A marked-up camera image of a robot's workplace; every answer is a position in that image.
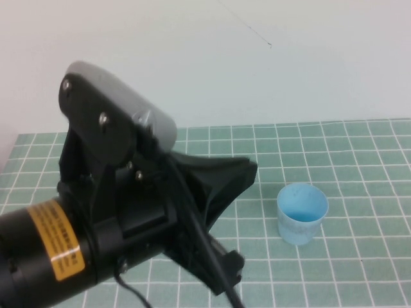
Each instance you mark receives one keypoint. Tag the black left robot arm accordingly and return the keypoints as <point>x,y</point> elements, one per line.
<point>25,237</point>

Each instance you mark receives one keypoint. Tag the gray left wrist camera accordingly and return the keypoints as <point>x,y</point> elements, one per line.
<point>128,93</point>

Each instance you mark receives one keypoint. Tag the black left camera mount bracket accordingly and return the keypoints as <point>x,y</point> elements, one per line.
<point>96,141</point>

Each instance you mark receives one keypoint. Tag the light blue plastic cup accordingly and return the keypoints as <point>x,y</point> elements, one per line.
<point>295,231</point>

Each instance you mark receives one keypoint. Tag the green white grid tablecloth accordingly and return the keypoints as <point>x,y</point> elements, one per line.
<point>353,256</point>

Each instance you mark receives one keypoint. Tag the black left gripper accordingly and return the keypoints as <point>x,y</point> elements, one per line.
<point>144,218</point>

